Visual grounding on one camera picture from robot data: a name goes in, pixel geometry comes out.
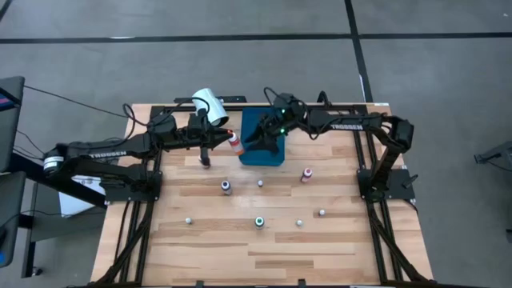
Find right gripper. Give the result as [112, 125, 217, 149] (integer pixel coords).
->
[243, 93, 310, 146]

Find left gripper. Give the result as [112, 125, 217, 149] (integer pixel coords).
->
[178, 113, 234, 147]

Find red food coloring bottle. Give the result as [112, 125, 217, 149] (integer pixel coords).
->
[227, 132, 246, 157]

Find blue plastic bin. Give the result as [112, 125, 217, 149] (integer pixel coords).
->
[238, 106, 286, 167]

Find white desk lamp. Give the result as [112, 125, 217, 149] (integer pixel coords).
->
[190, 87, 230, 128]

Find black power strip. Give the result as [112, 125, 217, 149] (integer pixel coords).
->
[174, 95, 248, 104]

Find white paper box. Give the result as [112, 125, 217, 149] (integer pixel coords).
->
[58, 175, 107, 218]

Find black stand beam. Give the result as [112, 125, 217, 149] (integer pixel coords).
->
[7, 154, 108, 209]

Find black monitor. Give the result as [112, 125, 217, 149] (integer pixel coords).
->
[0, 170, 27, 270]
[0, 75, 26, 174]

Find black stand leg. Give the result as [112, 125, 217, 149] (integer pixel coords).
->
[22, 182, 44, 279]

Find grey stand foot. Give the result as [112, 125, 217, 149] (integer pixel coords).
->
[474, 139, 512, 174]

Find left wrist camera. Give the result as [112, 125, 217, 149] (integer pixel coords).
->
[198, 144, 212, 168]

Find black aluminium table frame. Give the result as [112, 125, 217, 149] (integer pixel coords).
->
[90, 102, 435, 288]

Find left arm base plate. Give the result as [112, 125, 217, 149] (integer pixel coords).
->
[99, 170, 163, 203]

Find thin black floor cable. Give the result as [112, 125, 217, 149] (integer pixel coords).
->
[22, 84, 130, 119]

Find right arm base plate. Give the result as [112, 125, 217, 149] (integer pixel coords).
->
[357, 167, 417, 202]

